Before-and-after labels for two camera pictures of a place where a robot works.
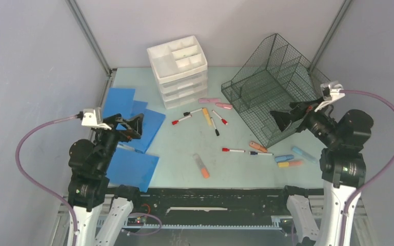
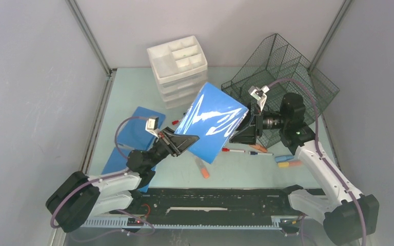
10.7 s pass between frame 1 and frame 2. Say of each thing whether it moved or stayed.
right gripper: moved
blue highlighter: stayed
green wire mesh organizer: stayed
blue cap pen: stayed
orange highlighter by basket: stayed
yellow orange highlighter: stayed
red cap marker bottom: stayed
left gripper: moved
